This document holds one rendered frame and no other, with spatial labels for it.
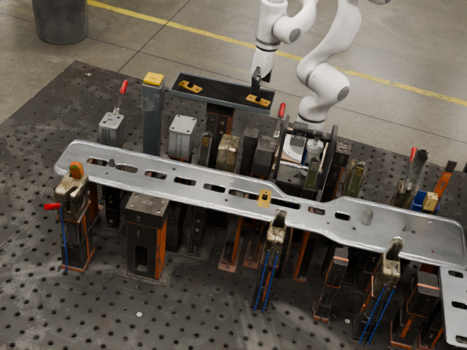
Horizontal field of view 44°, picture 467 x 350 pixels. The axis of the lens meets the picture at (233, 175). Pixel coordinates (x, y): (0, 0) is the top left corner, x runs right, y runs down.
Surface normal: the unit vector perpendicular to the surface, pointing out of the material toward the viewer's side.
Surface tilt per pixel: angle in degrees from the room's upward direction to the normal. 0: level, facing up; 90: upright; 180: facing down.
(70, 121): 0
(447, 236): 0
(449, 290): 0
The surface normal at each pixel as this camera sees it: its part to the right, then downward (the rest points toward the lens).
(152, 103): -0.19, 0.62
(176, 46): 0.11, -0.75
